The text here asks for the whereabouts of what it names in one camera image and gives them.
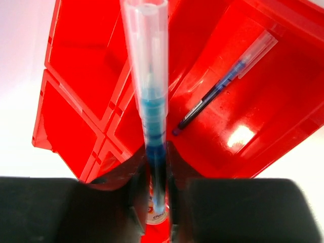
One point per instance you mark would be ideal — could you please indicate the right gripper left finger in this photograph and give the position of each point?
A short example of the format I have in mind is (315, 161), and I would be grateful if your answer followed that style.
(112, 208)

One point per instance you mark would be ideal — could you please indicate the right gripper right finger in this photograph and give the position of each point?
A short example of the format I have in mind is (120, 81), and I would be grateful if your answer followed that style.
(234, 210)

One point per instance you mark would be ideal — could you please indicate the dark blue pen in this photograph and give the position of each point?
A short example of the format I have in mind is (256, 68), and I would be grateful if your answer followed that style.
(209, 96)

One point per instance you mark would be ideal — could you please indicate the large silver tape roll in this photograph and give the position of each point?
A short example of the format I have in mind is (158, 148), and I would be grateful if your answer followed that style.
(154, 218)

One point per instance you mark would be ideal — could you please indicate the blue pen with label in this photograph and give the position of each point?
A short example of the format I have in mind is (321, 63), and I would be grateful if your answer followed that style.
(153, 116)

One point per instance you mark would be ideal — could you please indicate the red compartment bin tray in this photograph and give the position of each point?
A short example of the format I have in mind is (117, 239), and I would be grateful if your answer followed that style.
(87, 111)

